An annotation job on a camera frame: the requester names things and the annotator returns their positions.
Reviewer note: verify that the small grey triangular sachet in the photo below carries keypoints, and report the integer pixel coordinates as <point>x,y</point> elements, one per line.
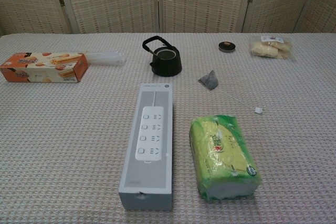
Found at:
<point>208,81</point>

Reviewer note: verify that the black cast iron teapot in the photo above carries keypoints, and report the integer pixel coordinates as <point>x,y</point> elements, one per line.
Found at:
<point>168,68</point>

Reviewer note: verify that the small black round lid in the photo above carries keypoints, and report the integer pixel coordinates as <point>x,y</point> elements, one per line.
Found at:
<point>226,47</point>

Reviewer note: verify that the bagged cookies packet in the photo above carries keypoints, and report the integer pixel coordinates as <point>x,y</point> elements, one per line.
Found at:
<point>267,49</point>

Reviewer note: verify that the grey power strip box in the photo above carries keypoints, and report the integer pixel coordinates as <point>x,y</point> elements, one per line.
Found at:
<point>147,169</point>

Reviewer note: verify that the clear plastic tube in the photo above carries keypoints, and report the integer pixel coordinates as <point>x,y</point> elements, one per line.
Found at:
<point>105,58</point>

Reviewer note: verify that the green tissue pack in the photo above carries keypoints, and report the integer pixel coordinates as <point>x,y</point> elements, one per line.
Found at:
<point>223,155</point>

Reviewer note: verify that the beige woven tablecloth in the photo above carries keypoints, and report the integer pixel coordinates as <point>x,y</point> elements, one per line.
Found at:
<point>65,129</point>

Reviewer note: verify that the orange egg roll biscuit box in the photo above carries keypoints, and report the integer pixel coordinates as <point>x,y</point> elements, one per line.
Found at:
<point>39,69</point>

